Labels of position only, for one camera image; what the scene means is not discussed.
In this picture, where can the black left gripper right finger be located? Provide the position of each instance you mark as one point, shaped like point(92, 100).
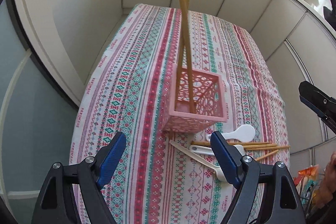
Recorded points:
point(280, 201)

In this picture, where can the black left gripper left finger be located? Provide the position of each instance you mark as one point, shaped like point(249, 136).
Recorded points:
point(56, 200)

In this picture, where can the person's right hand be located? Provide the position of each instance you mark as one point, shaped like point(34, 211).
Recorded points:
point(328, 185)

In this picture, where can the white textured rice paddle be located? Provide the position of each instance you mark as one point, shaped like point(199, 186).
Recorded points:
point(202, 150)

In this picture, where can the pink perforated plastic basket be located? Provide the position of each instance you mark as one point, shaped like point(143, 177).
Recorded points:
point(209, 102)

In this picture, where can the white kitchen cabinets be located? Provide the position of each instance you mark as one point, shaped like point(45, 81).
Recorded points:
point(297, 45)

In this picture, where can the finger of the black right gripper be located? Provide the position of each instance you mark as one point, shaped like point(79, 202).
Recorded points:
point(319, 102)

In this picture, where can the patterned red green tablecloth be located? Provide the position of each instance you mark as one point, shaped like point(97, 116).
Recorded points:
point(154, 182)

